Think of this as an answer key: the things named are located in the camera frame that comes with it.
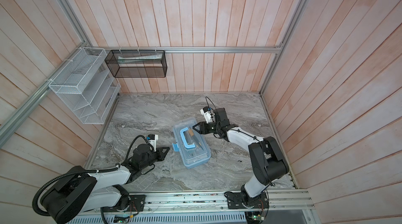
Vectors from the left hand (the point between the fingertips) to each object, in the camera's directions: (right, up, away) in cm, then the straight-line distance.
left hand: (170, 151), depth 86 cm
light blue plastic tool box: (+12, +5, -6) cm, 14 cm away
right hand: (+15, +13, +2) cm, 20 cm away
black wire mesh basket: (-26, +55, +18) cm, 63 cm away
